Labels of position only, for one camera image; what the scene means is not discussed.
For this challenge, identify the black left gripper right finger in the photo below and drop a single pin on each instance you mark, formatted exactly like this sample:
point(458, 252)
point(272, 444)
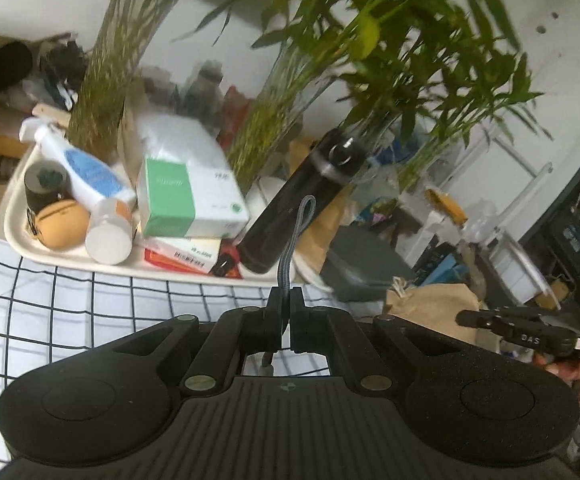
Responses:
point(337, 336)

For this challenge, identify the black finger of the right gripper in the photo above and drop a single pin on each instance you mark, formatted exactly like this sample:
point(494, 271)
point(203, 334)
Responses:
point(510, 327)

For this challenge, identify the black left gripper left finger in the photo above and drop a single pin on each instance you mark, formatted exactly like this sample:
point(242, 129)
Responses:
point(236, 334)

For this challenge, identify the brown paper drawstring bag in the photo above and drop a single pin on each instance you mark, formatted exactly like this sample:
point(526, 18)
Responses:
point(432, 306)

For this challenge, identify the person's right hand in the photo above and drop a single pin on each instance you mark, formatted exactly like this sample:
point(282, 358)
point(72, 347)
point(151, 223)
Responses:
point(567, 370)

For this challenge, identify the dark grey zipper case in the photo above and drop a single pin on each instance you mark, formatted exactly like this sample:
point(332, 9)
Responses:
point(361, 267)

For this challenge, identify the white pink barcode box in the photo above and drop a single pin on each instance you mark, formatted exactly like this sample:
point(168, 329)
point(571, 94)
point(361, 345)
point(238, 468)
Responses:
point(200, 254)

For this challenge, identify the red flat packet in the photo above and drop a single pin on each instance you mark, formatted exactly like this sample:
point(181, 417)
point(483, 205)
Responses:
point(169, 264)

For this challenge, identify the white cap orange bottle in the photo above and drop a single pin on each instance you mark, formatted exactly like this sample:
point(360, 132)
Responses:
point(109, 237)

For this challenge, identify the green white tissue box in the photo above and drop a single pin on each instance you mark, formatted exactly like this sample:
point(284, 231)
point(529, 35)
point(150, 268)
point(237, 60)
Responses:
point(185, 187)

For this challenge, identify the black thermos bottle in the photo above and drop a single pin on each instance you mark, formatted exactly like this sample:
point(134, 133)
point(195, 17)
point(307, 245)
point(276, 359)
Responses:
point(324, 172)

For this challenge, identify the checkered white tablecloth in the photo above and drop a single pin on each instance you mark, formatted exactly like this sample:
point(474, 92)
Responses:
point(48, 313)

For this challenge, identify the tan egg-shaped pouch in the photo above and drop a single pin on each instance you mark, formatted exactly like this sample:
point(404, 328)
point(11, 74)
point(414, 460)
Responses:
point(62, 225)

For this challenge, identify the white spray bottle blue label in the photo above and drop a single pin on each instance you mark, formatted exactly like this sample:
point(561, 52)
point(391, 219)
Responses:
point(90, 179)

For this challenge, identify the black round container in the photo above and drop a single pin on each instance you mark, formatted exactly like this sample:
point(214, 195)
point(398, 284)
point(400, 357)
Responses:
point(45, 183)

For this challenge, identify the right glass vase bamboo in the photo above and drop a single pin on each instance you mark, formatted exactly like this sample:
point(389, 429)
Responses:
point(453, 66)

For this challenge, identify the glass vase bamboo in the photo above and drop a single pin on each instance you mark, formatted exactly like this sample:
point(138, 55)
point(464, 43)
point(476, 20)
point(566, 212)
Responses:
point(453, 66)
point(311, 40)
point(126, 31)

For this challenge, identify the middle glass vase bamboo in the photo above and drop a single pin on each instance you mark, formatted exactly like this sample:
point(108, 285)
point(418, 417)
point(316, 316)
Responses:
point(311, 40)

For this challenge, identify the left glass vase bamboo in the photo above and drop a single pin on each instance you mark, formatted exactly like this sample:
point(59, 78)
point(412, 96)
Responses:
point(126, 31)

